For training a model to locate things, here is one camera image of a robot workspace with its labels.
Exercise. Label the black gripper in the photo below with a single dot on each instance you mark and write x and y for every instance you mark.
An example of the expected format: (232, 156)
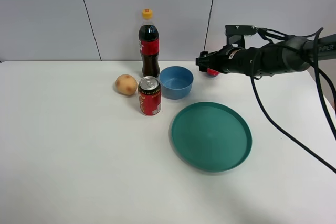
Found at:
(226, 60)

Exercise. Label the rainbow bumpy ball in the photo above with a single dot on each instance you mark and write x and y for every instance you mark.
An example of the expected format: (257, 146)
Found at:
(212, 73)

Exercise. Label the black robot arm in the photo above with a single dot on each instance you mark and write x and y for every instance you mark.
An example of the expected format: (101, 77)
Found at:
(293, 55)

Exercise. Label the blue plastic bowl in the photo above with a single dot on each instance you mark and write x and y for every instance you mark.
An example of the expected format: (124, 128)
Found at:
(176, 82)

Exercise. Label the red soda can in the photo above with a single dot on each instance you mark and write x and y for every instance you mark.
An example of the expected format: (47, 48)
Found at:
(149, 91)

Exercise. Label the cola bottle yellow cap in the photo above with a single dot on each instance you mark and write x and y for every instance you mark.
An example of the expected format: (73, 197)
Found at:
(148, 37)

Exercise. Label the green round plate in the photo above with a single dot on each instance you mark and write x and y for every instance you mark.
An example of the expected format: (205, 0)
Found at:
(211, 137)

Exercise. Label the yellow brown-spotted potato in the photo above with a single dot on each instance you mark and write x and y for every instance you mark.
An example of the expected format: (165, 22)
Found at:
(126, 84)

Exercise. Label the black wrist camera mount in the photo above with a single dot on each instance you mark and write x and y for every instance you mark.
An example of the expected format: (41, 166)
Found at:
(235, 34)

